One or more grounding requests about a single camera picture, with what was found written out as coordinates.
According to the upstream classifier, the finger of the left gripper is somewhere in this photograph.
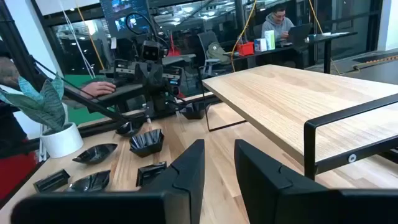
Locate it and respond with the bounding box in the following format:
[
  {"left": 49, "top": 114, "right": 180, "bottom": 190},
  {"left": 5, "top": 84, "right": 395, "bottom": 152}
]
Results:
[
  {"left": 149, "top": 63, "right": 165, "bottom": 93},
  {"left": 134, "top": 62, "right": 150, "bottom": 91}
]

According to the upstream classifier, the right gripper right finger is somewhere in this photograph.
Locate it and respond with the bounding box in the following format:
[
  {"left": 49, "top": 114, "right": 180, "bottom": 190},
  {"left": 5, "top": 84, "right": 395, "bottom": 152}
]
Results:
[{"left": 233, "top": 139, "right": 398, "bottom": 224}]

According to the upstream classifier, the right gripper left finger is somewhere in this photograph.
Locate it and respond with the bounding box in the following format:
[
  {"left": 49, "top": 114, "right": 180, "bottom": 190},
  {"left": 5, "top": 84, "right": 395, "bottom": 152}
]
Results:
[{"left": 10, "top": 139, "right": 206, "bottom": 224}]

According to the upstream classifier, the black wavy square deep bowl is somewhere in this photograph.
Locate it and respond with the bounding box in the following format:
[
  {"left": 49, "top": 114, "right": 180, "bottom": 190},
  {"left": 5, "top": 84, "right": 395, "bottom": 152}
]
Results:
[{"left": 180, "top": 101, "right": 208, "bottom": 121}]

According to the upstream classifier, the black rounded shallow bowl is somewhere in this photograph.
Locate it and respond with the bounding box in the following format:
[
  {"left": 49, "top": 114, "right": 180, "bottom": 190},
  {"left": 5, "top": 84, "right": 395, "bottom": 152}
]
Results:
[{"left": 67, "top": 169, "right": 111, "bottom": 193}]

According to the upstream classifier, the black leaf-shaped plate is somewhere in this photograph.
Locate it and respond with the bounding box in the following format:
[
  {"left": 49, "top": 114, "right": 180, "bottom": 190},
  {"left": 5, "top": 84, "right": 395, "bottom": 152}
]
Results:
[{"left": 72, "top": 143, "right": 118, "bottom": 165}]

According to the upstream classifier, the gray side desk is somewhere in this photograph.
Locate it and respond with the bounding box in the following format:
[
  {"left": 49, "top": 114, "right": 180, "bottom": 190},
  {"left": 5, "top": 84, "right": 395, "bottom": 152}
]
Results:
[{"left": 63, "top": 77, "right": 146, "bottom": 113}]

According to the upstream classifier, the gray upper desk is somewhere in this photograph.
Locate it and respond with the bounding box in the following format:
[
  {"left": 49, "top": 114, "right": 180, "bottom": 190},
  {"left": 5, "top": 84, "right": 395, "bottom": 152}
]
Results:
[{"left": 161, "top": 53, "right": 197, "bottom": 65}]

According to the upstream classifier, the person's hand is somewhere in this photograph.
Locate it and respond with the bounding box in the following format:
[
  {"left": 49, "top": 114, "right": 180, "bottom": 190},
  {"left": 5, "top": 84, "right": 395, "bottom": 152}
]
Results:
[{"left": 80, "top": 81, "right": 117, "bottom": 99}]

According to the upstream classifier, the black fluted square bowl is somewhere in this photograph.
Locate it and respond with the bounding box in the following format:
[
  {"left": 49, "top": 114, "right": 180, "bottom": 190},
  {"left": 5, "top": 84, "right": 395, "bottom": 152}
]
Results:
[{"left": 129, "top": 128, "right": 165, "bottom": 158}]

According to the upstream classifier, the computer monitor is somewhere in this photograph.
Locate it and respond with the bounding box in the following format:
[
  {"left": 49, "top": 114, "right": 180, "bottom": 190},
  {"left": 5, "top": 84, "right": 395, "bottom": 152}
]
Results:
[{"left": 99, "top": 0, "right": 152, "bottom": 37}]

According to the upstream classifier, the gray office chair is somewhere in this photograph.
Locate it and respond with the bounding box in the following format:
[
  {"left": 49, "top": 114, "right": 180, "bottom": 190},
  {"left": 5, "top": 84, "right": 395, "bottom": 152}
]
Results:
[{"left": 197, "top": 30, "right": 233, "bottom": 78}]

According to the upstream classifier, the green backpack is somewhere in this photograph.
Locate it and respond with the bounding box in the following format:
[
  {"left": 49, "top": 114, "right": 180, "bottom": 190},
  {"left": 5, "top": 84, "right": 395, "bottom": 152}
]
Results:
[{"left": 206, "top": 42, "right": 231, "bottom": 65}]

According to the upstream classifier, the red box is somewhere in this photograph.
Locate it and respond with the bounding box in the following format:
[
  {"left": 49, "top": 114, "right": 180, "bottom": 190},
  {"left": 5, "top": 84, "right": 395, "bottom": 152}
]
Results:
[{"left": 236, "top": 42, "right": 255, "bottom": 57}]

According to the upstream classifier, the green plant in white pot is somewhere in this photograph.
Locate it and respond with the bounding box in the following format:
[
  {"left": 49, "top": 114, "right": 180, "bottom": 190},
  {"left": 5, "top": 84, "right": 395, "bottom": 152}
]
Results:
[{"left": 0, "top": 74, "right": 85, "bottom": 159}]

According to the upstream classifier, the white and blue box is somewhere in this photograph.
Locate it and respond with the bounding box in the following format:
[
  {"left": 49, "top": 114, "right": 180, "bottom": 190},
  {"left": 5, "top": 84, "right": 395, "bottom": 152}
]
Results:
[{"left": 254, "top": 37, "right": 268, "bottom": 52}]

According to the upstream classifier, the green and white carton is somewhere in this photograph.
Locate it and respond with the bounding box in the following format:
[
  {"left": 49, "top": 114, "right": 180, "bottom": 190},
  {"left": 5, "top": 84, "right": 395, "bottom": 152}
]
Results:
[{"left": 264, "top": 29, "right": 276, "bottom": 50}]

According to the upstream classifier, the person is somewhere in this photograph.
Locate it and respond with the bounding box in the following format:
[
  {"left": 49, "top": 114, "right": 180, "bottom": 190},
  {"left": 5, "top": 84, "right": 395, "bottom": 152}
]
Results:
[
  {"left": 0, "top": 39, "right": 40, "bottom": 202},
  {"left": 261, "top": 4, "right": 296, "bottom": 43}
]

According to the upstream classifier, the black flat square plate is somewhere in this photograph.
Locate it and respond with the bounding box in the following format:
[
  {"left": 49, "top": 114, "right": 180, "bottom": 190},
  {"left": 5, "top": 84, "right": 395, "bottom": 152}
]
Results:
[{"left": 33, "top": 169, "right": 71, "bottom": 194}]

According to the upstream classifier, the dark laptop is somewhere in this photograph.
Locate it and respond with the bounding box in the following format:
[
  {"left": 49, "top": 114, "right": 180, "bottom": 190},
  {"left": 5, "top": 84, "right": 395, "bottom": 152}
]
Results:
[{"left": 281, "top": 23, "right": 313, "bottom": 47}]

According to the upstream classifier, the black table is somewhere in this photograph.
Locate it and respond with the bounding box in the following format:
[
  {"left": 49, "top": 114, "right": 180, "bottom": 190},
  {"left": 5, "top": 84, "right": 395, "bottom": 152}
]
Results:
[{"left": 223, "top": 30, "right": 358, "bottom": 74}]

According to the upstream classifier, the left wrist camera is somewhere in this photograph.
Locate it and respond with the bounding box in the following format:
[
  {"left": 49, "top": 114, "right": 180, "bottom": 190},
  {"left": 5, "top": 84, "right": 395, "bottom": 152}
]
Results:
[{"left": 140, "top": 40, "right": 162, "bottom": 62}]

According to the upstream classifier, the black diagonal frame strut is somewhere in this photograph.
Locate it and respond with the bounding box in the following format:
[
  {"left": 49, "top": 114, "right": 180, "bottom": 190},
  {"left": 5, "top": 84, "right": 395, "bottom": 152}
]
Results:
[{"left": 29, "top": 55, "right": 131, "bottom": 124}]

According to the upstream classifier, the wooden shelf with black frame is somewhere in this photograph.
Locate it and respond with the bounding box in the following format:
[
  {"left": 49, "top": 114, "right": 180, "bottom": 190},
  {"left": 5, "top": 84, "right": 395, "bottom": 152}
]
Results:
[{"left": 198, "top": 63, "right": 398, "bottom": 181}]

